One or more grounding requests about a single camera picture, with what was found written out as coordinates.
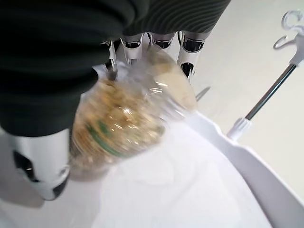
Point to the clear bag of yellow pills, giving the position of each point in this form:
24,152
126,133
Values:
114,118

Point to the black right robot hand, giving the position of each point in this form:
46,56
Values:
47,59

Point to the metal IV pole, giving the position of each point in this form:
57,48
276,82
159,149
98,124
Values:
268,95

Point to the white medical cart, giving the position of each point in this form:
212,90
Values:
190,190

